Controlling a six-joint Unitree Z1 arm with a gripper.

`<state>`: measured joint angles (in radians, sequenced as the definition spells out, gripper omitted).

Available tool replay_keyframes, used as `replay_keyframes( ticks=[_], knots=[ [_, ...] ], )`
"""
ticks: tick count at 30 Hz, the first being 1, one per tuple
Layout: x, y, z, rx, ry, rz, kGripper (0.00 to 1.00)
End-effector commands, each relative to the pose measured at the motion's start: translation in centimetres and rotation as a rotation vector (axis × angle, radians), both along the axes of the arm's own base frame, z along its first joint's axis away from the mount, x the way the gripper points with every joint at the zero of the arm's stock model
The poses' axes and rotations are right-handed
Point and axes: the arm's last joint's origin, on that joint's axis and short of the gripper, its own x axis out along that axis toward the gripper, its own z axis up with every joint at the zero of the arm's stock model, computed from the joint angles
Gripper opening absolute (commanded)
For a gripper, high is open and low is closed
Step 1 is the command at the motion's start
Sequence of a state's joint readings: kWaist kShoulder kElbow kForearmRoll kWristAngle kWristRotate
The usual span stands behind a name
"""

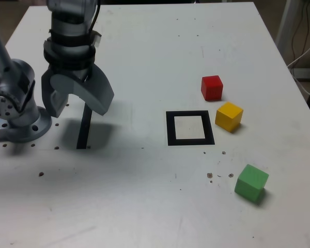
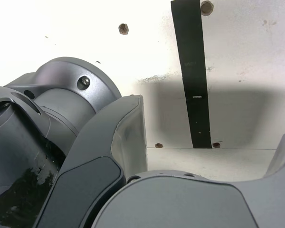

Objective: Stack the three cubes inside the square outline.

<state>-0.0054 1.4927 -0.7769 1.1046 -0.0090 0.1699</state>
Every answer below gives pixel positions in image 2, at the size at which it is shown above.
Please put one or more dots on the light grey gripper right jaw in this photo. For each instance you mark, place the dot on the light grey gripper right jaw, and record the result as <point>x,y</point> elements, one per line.
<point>180,204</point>

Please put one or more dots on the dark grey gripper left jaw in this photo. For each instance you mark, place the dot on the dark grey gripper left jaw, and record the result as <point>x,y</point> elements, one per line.
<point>90,180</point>

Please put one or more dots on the black tape strip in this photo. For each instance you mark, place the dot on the black tape strip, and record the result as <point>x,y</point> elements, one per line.
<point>194,83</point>

